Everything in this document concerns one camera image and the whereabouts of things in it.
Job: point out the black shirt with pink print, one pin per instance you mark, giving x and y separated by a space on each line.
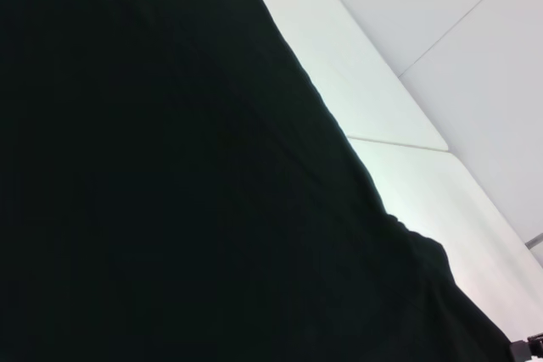
191 188

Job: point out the thin metal pole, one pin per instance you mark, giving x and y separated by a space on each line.
535 240

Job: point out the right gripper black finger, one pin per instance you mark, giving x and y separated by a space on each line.
521 351

